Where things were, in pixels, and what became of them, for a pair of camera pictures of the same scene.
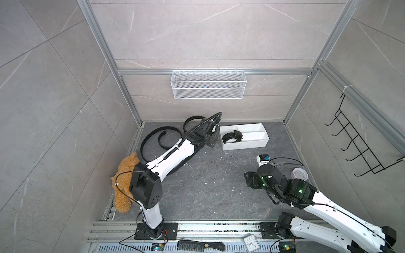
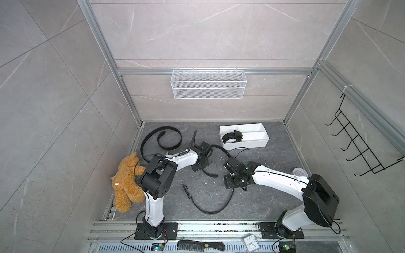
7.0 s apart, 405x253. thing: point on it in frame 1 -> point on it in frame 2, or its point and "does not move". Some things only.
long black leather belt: (235, 135) does not move
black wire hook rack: (374, 165) does not move
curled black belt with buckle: (160, 142) does not move
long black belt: (161, 130) -> (187, 192)
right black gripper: (252, 177) -> (228, 182)
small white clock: (251, 243) does not move
